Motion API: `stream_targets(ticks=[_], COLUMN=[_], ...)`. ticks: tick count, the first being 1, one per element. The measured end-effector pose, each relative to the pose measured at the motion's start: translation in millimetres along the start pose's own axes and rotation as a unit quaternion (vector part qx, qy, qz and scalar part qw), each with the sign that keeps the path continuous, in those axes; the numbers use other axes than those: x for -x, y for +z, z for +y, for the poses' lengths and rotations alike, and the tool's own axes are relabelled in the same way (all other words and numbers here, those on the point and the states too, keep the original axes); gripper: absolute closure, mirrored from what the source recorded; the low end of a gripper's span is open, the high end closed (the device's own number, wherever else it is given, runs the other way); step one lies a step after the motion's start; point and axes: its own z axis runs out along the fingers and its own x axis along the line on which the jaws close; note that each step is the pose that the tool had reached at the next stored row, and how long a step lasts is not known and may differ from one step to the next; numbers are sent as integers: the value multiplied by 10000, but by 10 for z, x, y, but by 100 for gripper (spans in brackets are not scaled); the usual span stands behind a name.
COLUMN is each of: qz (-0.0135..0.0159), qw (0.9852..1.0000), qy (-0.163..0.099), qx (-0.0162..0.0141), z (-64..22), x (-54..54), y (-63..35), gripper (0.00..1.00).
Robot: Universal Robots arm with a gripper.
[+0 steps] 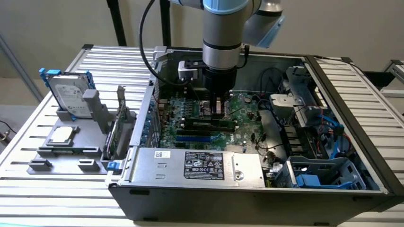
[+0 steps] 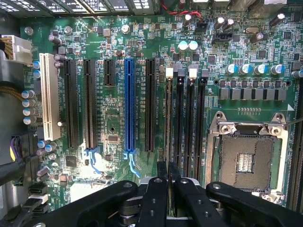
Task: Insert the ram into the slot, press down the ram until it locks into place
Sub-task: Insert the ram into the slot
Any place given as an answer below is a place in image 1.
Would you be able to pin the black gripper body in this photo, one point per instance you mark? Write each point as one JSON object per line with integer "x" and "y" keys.
{"x": 220, "y": 81}

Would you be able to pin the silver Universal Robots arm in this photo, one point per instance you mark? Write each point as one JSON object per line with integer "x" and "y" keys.
{"x": 218, "y": 30}

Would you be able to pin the black RAM slot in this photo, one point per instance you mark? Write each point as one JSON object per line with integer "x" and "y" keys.
{"x": 205, "y": 129}

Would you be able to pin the blue expansion slot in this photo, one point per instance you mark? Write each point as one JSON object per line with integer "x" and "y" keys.
{"x": 193, "y": 139}

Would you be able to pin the CPU socket with cover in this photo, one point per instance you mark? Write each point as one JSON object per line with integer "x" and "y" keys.
{"x": 208, "y": 105}

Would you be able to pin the green Dell motherboard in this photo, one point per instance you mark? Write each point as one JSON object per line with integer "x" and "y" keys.
{"x": 205, "y": 123}

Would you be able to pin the black open PC case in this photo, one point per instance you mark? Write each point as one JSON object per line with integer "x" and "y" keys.
{"x": 252, "y": 146}

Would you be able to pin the grey disk bay cage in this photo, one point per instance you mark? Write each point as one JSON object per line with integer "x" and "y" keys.
{"x": 297, "y": 101}

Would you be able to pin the silver power supply unit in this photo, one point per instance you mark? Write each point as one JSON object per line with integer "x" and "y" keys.
{"x": 194, "y": 166}

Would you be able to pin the green graphics card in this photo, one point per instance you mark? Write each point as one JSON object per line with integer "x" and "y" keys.
{"x": 117, "y": 123}

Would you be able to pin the black stand pole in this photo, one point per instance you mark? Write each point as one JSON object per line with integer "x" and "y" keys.
{"x": 117, "y": 22}

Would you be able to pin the blue case latch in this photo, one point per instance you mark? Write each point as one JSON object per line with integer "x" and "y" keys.
{"x": 112, "y": 165}

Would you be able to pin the blue plastic drive caddy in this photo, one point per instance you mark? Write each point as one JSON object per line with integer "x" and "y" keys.
{"x": 318, "y": 173}

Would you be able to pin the grey parts rack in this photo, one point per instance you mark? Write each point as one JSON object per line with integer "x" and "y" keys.
{"x": 81, "y": 134}

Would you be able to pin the silver CPU chip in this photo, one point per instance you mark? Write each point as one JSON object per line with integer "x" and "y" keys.
{"x": 62, "y": 134}

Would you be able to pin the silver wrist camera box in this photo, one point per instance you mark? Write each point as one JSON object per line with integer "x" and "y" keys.
{"x": 186, "y": 69}

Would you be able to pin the silver hard disk blue frame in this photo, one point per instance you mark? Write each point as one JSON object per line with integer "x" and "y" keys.
{"x": 70, "y": 94}

